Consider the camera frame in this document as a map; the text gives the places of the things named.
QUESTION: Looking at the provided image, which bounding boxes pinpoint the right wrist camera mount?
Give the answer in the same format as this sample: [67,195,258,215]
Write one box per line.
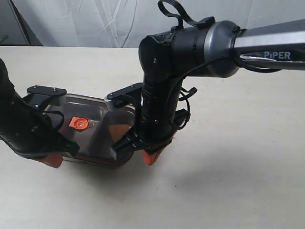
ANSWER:
[104,83,143,111]

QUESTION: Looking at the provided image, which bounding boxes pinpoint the dark transparent box lid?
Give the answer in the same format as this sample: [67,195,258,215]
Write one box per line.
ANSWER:
[44,94,135,167]

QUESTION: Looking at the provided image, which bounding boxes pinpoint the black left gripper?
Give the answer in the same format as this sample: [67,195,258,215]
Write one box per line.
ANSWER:
[0,105,80,168]

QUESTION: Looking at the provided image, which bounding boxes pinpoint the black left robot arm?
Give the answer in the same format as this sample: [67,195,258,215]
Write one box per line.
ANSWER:
[0,61,80,168]

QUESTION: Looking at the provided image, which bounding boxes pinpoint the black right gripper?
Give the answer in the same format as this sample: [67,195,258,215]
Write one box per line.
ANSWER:
[113,109,190,166]

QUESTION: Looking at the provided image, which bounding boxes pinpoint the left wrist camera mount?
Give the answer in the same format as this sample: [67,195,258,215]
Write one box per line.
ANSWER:
[23,85,67,106]

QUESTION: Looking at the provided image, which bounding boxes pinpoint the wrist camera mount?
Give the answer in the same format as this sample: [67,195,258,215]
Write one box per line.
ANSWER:
[104,83,143,111]
[23,85,67,106]

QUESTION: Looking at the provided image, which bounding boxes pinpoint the white wrinkled backdrop curtain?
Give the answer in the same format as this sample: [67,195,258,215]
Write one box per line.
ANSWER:
[14,0,305,48]

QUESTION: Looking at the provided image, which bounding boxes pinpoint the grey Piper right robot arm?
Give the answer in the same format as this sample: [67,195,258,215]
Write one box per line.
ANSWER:
[107,17,305,164]

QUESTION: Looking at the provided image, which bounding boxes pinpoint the dark stand behind table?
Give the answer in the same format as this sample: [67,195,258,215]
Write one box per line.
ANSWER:
[0,0,42,46]

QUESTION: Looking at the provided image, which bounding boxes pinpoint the stainless steel lunch box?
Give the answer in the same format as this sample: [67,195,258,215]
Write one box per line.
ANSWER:
[20,93,136,169]

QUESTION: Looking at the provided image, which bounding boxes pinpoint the yellow toy cheese wedge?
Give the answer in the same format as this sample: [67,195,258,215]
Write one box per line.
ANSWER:
[108,124,130,143]

